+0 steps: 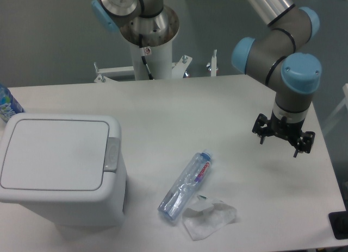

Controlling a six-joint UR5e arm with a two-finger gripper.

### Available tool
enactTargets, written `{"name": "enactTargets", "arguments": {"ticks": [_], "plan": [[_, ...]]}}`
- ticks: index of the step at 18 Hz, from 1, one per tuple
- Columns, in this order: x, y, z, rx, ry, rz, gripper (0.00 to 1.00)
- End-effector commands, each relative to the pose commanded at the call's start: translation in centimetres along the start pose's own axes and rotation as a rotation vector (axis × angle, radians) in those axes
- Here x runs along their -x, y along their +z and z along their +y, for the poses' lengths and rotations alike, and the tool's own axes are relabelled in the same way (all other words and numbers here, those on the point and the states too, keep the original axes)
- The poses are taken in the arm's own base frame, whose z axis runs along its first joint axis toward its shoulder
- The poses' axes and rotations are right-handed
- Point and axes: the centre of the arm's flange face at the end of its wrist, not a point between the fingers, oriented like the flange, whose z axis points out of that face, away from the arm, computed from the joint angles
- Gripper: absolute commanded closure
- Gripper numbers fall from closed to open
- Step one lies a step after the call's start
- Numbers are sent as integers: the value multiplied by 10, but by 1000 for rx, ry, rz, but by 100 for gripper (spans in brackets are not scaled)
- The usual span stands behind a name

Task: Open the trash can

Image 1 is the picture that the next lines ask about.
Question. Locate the crumpled clear plastic wrapper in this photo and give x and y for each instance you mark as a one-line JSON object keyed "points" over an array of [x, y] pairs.
{"points": [[206, 216]]}

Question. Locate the white push-lid trash can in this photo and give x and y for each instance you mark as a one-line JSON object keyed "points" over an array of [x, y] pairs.
{"points": [[68, 169]]}

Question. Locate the white frame at right edge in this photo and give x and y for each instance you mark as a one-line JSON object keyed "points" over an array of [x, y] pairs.
{"points": [[336, 115]]}

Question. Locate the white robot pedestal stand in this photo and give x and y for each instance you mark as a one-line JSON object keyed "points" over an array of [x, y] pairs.
{"points": [[150, 43]]}

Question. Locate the blue labelled bottle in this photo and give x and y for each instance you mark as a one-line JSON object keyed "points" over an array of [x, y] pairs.
{"points": [[9, 105]]}

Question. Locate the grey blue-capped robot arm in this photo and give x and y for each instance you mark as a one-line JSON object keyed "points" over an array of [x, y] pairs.
{"points": [[274, 61]]}

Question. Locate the clear empty plastic bottle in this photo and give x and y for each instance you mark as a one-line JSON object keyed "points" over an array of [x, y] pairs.
{"points": [[185, 185]]}

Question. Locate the black device at table edge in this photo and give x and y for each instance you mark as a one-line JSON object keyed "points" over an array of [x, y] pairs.
{"points": [[338, 221]]}

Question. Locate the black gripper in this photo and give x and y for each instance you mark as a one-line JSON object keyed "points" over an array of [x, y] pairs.
{"points": [[287, 126]]}

